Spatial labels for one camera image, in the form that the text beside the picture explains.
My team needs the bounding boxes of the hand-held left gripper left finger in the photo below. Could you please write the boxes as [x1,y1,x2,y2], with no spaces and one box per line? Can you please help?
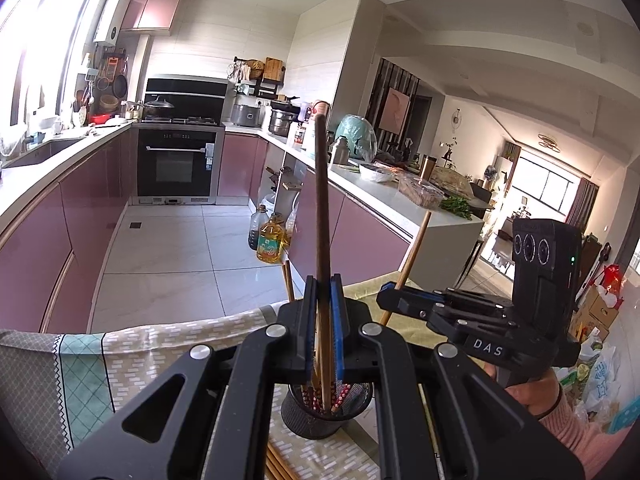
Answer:
[56,275,321,480]

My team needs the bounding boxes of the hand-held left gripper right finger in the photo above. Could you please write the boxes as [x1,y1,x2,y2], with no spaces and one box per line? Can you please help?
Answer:
[329,276,586,480]

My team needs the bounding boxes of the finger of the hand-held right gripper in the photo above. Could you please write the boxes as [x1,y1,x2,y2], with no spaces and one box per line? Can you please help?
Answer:
[380,282,451,307]
[376,291,442,324]

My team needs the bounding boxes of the brown chopstick red patterned end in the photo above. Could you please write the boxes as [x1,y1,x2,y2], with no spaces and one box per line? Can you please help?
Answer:
[380,211,432,326]
[314,114,335,412]

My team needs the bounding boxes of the bunch of wooden chopsticks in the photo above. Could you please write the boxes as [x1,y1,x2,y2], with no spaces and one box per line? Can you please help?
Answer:
[282,260,353,416]

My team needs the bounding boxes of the black mesh utensil holder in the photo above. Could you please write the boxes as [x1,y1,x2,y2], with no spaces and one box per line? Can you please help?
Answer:
[281,380,375,440]

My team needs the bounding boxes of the person's right forearm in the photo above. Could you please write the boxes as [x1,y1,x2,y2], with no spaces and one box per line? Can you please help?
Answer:
[540,385,638,480]

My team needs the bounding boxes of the person's right hand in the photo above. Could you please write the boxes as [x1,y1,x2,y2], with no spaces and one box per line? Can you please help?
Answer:
[482,362,563,419]

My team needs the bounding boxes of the cardboard box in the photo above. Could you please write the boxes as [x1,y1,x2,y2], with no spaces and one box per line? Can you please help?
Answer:
[570,285,621,346]

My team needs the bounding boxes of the pink kitchen counter cabinets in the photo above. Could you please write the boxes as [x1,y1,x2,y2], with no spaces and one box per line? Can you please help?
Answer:
[0,120,138,333]
[220,122,486,291]

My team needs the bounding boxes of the brown curtain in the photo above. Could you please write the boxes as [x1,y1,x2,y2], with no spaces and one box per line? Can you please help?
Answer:
[565,177,600,233]

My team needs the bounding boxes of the living room window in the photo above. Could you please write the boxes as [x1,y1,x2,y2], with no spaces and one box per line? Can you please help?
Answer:
[510,157,583,226]

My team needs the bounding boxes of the green leafy vegetables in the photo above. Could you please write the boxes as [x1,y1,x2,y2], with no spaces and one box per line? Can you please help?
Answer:
[441,196,473,220]

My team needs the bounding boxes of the yellow cooking oil bottle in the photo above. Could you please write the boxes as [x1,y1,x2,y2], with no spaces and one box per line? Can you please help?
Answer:
[256,214,286,264]

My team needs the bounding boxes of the clear food container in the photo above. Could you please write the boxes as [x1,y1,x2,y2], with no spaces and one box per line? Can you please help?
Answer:
[397,174,445,208]

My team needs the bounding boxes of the dark liquid plastic bottle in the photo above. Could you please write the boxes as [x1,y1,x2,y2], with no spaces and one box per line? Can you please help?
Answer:
[248,205,271,251]

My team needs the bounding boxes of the white plastic bag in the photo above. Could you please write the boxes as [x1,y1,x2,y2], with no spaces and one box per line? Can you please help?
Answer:
[575,345,631,411]

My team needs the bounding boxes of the white covered bowl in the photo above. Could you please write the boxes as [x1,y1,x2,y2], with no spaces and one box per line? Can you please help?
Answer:
[359,162,393,183]

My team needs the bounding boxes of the patchwork patterned tablecloth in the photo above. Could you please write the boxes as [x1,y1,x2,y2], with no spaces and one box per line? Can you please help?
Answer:
[0,280,451,480]

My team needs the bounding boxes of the mint green bagged appliance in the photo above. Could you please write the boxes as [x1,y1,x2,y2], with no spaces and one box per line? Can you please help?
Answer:
[334,114,377,161]

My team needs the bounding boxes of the cluster of small bottles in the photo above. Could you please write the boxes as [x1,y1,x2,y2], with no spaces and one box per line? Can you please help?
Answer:
[292,120,317,151]

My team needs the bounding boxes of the steel stock pot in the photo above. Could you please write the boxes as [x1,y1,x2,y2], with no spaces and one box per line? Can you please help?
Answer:
[268,101,301,137]

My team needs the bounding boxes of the black built-in oven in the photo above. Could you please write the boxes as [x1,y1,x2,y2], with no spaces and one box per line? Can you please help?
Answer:
[132,127,226,206]

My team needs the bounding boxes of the silver rice cooker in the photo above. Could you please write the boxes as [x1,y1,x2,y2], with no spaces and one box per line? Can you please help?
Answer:
[232,104,263,128]

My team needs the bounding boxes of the black range hood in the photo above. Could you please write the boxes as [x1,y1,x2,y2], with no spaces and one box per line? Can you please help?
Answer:
[144,75,228,122]

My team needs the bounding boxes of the black wok with lid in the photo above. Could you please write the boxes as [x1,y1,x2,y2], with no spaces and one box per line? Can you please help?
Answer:
[142,96,176,120]

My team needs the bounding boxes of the steel kitchen sink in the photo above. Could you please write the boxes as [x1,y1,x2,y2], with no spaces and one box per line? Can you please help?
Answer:
[2,137,86,168]

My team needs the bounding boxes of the large kitchen window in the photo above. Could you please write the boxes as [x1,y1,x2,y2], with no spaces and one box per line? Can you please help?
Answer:
[0,0,108,128]

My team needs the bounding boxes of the pink wall painting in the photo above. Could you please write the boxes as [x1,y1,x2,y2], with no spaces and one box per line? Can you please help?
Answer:
[378,86,411,136]

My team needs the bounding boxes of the black wall shelf rack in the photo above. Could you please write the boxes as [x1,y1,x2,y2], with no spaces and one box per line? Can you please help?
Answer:
[232,57,286,101]

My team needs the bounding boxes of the pink wall cabinet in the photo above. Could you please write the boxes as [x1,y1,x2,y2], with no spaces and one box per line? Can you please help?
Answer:
[120,0,187,36]

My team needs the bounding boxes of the white wall water heater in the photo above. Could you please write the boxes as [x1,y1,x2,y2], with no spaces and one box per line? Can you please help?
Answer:
[94,0,130,43]

